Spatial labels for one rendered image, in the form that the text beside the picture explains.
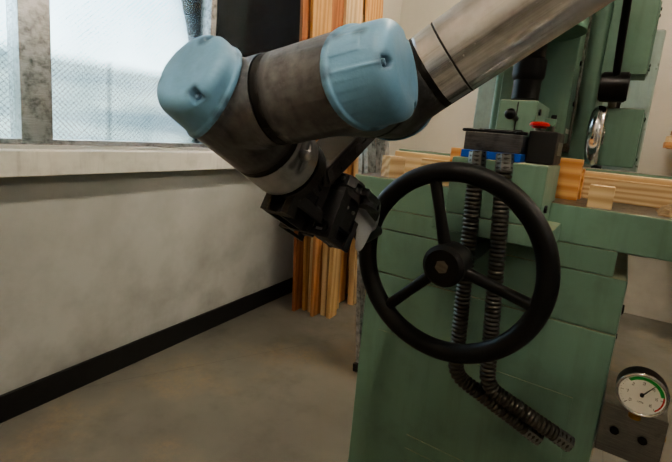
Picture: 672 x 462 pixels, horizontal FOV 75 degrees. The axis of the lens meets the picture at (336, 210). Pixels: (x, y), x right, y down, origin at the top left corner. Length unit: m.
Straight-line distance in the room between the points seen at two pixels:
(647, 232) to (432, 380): 0.45
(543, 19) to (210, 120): 0.28
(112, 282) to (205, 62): 1.55
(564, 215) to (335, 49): 0.55
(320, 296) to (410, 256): 1.60
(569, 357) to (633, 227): 0.23
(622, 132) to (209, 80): 0.90
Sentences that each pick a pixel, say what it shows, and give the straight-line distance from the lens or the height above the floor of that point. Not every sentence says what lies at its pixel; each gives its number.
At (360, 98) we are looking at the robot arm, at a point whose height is 1.00.
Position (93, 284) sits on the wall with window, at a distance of 1.81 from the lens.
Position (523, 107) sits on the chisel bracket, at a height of 1.06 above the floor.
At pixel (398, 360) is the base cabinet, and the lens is 0.95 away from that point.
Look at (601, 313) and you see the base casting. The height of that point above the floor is 0.74.
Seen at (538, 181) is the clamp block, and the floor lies 0.94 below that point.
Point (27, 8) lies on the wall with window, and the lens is 1.69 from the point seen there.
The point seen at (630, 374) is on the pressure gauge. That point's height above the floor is 0.68.
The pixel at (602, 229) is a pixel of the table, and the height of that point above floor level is 0.87.
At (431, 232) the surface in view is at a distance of 0.84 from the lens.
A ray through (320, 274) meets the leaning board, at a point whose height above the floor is 0.22.
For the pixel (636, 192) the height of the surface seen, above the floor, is 0.92.
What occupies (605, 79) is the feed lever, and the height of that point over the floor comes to 1.13.
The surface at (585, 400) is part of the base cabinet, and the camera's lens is 0.87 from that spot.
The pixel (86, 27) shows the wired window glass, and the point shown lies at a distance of 1.80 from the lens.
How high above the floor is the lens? 0.98
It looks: 10 degrees down
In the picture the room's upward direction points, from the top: 5 degrees clockwise
